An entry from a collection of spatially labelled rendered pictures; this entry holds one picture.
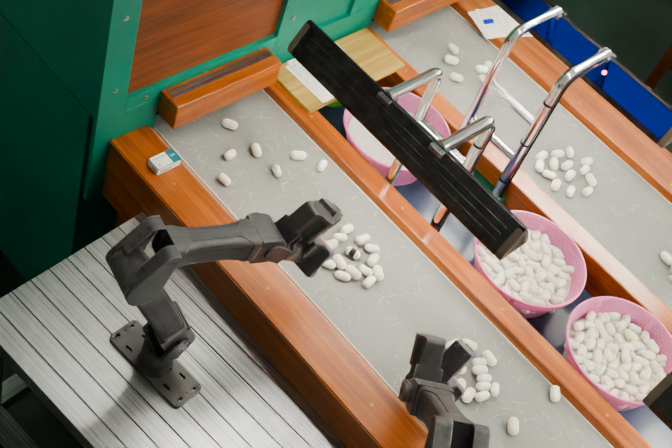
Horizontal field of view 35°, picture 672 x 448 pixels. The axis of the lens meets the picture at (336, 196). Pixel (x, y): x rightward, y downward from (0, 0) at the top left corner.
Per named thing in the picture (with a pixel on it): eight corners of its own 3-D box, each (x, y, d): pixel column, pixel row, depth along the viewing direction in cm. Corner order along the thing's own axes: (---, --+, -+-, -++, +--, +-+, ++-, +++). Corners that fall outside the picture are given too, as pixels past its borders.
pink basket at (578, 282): (549, 351, 236) (567, 328, 229) (443, 291, 239) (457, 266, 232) (582, 271, 253) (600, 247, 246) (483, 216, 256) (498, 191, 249)
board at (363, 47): (308, 114, 250) (309, 110, 249) (267, 73, 255) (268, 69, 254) (404, 68, 269) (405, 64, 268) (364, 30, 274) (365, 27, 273)
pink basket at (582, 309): (616, 448, 224) (637, 427, 217) (525, 355, 233) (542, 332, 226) (683, 384, 240) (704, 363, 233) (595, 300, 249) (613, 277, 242)
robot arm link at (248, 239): (272, 206, 194) (127, 217, 173) (296, 244, 189) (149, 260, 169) (243, 249, 201) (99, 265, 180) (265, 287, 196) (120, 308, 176)
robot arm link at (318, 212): (319, 196, 200) (287, 180, 190) (341, 231, 196) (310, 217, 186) (273, 234, 203) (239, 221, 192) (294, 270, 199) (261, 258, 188)
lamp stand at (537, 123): (493, 213, 258) (571, 83, 225) (436, 158, 264) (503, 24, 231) (540, 182, 269) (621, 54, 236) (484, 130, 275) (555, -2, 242)
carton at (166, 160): (157, 175, 226) (158, 169, 225) (147, 164, 228) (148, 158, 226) (179, 164, 230) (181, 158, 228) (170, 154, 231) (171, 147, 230)
